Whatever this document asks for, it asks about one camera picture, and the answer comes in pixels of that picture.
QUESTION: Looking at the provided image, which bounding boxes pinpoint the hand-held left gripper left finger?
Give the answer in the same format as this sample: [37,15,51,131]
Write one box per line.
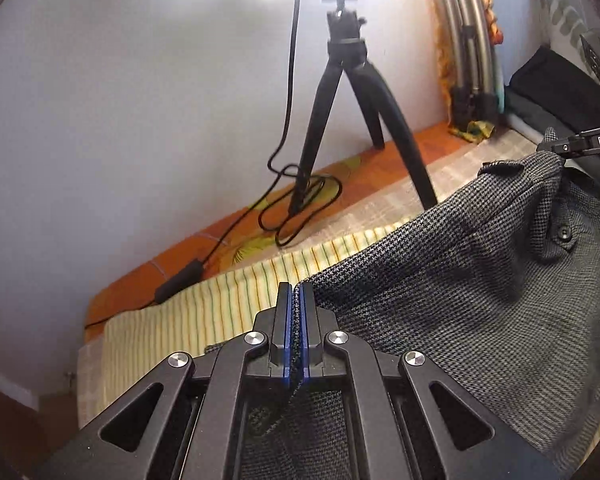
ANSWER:
[32,282,294,480]

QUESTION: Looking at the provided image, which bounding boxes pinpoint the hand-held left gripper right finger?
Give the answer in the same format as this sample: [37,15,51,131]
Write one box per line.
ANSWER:
[293,282,567,480]

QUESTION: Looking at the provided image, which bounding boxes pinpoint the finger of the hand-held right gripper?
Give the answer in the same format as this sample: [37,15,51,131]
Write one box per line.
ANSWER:
[536,127,600,162]

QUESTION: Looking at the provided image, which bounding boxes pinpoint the grey houndstooth pants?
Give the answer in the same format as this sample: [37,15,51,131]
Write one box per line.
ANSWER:
[205,152,600,480]

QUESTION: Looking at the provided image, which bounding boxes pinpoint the white leaf print pillow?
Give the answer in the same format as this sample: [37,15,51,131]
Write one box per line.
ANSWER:
[527,0,600,63]

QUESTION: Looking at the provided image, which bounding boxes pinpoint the stack of dark folded clothes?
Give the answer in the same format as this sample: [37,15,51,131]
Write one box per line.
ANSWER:
[502,45,600,198]

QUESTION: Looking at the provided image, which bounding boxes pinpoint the yellow striped blanket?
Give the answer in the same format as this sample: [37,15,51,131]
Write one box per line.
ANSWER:
[77,132,547,431]

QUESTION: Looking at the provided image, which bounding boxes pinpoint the orange patterned bed sheet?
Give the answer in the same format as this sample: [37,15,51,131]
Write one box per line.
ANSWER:
[84,125,477,332]

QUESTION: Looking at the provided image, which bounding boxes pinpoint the black tripod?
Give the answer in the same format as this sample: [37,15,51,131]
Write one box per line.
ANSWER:
[287,0,439,217]

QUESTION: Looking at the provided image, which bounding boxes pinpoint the black power cable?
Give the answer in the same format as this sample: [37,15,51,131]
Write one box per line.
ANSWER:
[82,0,344,332]

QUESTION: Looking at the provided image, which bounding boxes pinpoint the folded metal tube frame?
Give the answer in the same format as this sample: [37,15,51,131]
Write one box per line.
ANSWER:
[422,0,506,131]

